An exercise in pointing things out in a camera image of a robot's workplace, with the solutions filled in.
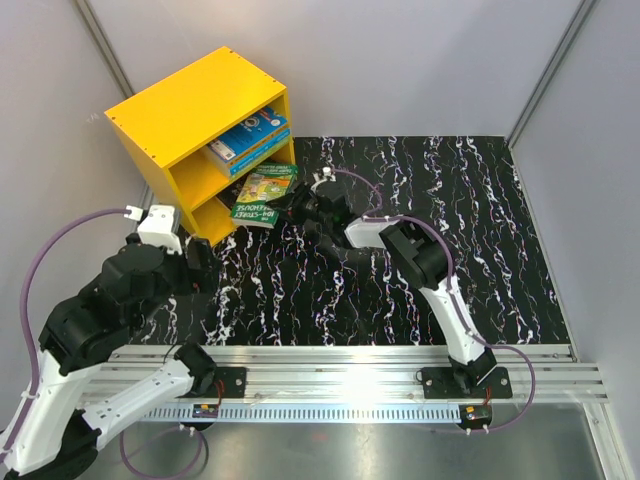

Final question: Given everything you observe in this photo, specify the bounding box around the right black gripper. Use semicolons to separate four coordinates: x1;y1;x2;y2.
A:
265;182;332;228

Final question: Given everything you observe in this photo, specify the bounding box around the green Storey Treehouse book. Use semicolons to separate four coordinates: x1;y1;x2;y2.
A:
230;162;298;229

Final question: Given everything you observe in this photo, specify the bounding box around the blue comic paperback book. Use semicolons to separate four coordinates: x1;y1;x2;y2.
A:
230;129;291;177

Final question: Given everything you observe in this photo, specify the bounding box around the blue paperback with round badge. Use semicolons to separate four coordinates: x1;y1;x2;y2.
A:
203;106;288;169

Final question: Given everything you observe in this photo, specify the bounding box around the dark Tale of Two Cities book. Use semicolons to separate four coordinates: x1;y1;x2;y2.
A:
216;177;246;210

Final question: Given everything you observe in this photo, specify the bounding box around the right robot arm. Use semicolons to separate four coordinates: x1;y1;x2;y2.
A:
266;183;497;397

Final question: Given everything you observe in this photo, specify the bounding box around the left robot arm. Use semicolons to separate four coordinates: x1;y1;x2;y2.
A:
2;238;216;479

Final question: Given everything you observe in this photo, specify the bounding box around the yellow wooden shelf cabinet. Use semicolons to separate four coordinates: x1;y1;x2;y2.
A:
105;46;291;244

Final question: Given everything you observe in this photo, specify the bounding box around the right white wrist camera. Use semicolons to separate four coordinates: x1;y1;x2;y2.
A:
311;167;336;191

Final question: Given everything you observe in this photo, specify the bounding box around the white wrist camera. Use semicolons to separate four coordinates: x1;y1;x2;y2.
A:
311;167;336;191
124;204;183;255

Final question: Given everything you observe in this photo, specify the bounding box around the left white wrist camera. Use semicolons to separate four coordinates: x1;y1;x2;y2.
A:
124;204;183;255

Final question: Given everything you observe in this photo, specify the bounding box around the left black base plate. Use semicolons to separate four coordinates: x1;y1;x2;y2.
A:
196;367;248;399

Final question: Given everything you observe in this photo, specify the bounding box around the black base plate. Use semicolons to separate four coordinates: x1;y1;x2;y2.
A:
416;367;513;400
196;367;248;399

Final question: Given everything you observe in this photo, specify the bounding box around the white slotted cable duct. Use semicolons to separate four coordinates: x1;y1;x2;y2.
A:
142;403;461;424

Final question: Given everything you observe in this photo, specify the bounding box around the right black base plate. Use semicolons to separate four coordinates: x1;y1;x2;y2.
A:
416;367;513;400

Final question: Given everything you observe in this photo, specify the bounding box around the aluminium mounting rail frame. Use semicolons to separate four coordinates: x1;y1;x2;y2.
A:
49;199;631;480

